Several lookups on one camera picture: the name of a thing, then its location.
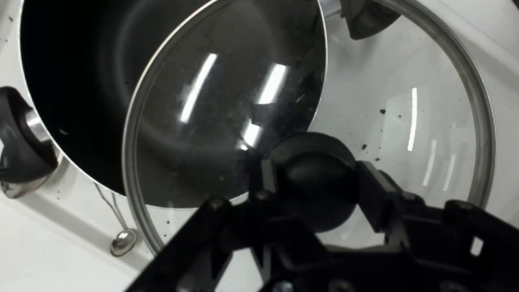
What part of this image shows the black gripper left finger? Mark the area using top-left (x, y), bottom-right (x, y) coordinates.
top-left (127, 156), bottom-right (281, 292)

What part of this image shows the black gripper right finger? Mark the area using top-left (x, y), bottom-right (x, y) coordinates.
top-left (354, 159), bottom-right (519, 257)

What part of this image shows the glass lid with black knob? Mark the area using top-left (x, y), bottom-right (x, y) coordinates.
top-left (120, 0), bottom-right (498, 258)

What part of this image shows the metal spoon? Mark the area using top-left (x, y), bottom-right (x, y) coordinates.
top-left (93, 182), bottom-right (141, 260)

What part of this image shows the black pot with two handles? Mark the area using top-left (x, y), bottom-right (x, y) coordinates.
top-left (0, 0), bottom-right (402, 202)

